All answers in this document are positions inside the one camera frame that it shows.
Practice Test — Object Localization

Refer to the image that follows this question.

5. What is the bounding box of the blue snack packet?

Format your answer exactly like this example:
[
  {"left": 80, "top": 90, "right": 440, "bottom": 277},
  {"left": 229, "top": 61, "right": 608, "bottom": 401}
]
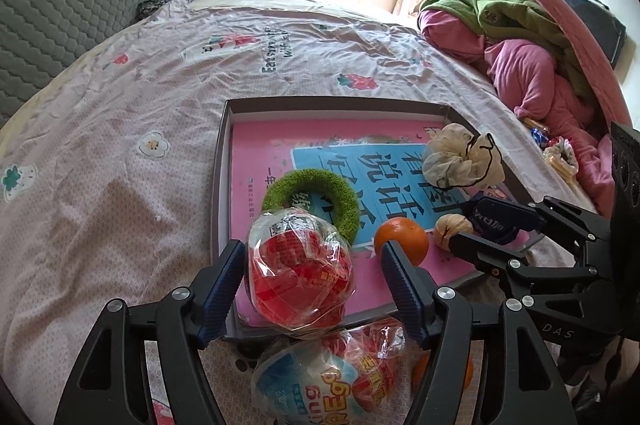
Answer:
[{"left": 471, "top": 205, "right": 518, "bottom": 245}]

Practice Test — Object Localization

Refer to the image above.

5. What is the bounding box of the brown walnut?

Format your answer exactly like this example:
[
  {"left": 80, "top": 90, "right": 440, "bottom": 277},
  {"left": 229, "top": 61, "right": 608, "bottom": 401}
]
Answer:
[{"left": 433, "top": 214, "right": 474, "bottom": 251}]

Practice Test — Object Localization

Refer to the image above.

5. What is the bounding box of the cream drawstring pouch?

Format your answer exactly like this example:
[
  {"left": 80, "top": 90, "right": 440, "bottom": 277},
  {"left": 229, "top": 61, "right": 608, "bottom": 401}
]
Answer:
[{"left": 422, "top": 122, "right": 506, "bottom": 190}]

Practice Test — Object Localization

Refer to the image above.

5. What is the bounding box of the orange tangerine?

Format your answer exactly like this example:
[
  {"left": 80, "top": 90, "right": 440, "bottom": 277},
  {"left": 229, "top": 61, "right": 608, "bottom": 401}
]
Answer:
[
  {"left": 373, "top": 217, "right": 430, "bottom": 266},
  {"left": 410, "top": 349, "right": 475, "bottom": 394}
]

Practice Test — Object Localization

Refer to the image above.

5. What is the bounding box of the green fuzzy ring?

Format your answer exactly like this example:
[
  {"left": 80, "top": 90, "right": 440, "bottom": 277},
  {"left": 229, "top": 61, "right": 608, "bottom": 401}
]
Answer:
[{"left": 260, "top": 168, "right": 362, "bottom": 247}]

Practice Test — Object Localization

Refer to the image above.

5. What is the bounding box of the red surprise egg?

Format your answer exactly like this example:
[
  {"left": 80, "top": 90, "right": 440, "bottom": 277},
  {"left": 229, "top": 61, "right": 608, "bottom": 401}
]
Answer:
[{"left": 247, "top": 208, "right": 355, "bottom": 336}]

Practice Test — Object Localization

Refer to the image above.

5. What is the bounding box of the person's right hand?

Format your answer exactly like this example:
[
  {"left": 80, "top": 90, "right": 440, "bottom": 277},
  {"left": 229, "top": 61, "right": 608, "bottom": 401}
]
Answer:
[{"left": 565, "top": 336, "right": 639, "bottom": 411}]

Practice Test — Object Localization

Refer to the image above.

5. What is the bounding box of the snack wrappers pile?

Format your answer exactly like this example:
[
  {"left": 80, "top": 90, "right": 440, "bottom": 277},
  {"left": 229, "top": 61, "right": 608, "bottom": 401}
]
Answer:
[{"left": 521, "top": 117, "right": 579, "bottom": 184}]

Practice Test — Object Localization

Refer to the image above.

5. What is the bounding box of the pink duvet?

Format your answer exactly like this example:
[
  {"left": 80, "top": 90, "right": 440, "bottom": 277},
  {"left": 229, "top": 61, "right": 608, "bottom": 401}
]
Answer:
[{"left": 418, "top": 10, "right": 615, "bottom": 217}]

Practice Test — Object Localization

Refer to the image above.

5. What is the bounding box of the pink blue book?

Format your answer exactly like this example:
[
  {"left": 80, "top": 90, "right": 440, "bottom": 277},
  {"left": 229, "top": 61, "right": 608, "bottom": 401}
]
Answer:
[{"left": 229, "top": 118, "right": 532, "bottom": 329}]

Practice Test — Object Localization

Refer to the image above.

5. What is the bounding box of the pink quilted cushion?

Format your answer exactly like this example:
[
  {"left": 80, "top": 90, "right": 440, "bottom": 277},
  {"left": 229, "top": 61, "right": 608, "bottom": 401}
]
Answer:
[{"left": 536, "top": 0, "right": 632, "bottom": 127}]

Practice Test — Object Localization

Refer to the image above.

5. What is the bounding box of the dark cardboard box tray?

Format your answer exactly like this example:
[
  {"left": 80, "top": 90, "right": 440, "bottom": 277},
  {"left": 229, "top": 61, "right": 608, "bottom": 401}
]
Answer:
[{"left": 209, "top": 95, "right": 547, "bottom": 341}]

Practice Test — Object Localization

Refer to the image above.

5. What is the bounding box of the blue white surprise egg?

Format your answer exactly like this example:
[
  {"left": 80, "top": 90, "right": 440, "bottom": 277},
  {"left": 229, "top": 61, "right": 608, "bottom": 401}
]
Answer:
[{"left": 250, "top": 317, "right": 419, "bottom": 425}]

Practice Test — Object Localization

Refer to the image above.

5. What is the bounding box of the green blanket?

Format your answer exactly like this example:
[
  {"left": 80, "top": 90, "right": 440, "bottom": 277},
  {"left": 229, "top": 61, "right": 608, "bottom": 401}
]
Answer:
[{"left": 418, "top": 0, "right": 596, "bottom": 105}]

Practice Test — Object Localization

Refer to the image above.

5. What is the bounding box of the strawberry bear bed sheet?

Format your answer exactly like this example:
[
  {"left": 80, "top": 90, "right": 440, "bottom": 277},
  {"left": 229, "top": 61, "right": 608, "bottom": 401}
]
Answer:
[{"left": 1, "top": 0, "right": 590, "bottom": 424}]

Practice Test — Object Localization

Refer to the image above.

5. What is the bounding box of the dark patterned cloth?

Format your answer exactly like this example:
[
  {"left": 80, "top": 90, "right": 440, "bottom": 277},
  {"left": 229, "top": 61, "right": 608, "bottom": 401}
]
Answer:
[{"left": 134, "top": 0, "right": 192, "bottom": 22}]

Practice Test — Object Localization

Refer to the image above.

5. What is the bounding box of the black wall television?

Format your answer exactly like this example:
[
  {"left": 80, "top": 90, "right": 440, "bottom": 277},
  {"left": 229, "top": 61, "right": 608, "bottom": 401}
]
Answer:
[{"left": 564, "top": 0, "right": 627, "bottom": 68}]

